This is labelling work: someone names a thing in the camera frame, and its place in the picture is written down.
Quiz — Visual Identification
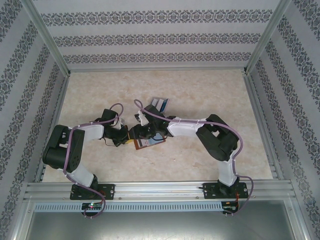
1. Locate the aluminium side rail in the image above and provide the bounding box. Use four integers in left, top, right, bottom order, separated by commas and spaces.
243, 72, 285, 181
33, 72, 72, 183

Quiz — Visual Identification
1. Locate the aluminium frame post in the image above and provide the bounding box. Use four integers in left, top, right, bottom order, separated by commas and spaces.
21, 0, 73, 77
243, 0, 293, 75

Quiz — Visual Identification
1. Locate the slotted grey cable duct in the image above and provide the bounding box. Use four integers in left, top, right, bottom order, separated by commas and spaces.
33, 201, 224, 212

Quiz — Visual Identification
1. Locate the blue credit card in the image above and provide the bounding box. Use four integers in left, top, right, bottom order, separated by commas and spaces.
158, 99, 170, 112

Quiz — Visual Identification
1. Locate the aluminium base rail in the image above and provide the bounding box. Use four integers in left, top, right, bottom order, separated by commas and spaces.
23, 181, 294, 201

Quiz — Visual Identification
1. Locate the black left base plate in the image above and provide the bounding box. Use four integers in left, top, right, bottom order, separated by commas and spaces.
69, 183, 116, 201

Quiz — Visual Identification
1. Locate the left circuit board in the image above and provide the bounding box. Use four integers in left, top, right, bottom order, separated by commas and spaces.
81, 202, 104, 211

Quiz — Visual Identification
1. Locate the grey metal sheet panel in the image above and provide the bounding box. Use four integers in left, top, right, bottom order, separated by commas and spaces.
9, 198, 312, 240

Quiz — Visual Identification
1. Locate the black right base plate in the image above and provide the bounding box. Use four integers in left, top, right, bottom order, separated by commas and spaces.
202, 182, 250, 200

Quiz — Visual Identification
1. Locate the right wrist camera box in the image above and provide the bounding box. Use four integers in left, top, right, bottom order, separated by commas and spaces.
134, 112, 147, 126

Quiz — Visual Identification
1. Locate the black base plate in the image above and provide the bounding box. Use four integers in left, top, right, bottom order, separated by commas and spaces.
202, 182, 250, 200
69, 183, 116, 201

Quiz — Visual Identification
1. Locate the brown box base blue insert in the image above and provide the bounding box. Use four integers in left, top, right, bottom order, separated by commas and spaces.
133, 132, 167, 152

